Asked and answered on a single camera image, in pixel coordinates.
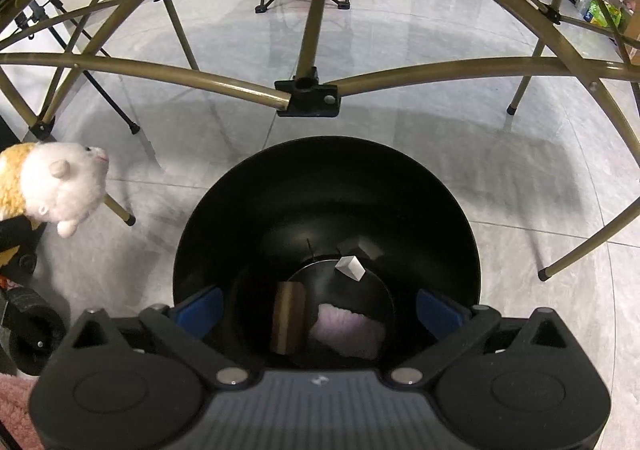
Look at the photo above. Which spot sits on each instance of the pink fluffy clothing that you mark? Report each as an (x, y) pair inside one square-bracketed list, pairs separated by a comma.
[(15, 410)]

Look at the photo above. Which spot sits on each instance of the black round trash bin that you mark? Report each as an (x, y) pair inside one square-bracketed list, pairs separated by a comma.
[(250, 200)]

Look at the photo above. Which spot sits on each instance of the yellow white plush toy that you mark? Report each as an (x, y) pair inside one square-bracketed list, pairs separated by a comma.
[(60, 185)]

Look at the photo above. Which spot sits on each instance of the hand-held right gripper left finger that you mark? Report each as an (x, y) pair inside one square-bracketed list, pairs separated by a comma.
[(200, 310)]

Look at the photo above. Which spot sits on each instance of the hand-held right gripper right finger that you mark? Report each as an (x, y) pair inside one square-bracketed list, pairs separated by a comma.
[(440, 312)]

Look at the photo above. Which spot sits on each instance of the tan slatted folding table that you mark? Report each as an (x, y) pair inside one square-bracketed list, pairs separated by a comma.
[(310, 99)]

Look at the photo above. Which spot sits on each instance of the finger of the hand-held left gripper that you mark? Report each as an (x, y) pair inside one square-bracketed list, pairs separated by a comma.
[(15, 230)]

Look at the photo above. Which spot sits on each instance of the black camera tripod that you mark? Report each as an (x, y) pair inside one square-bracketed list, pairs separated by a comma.
[(120, 109)]

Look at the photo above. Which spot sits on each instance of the purple fluffy towel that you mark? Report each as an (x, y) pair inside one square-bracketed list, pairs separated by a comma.
[(345, 335)]

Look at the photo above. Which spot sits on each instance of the small white block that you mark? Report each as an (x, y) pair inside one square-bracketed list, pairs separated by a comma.
[(350, 269)]

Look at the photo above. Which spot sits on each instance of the white green package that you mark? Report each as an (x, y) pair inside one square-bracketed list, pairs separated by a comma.
[(602, 12)]

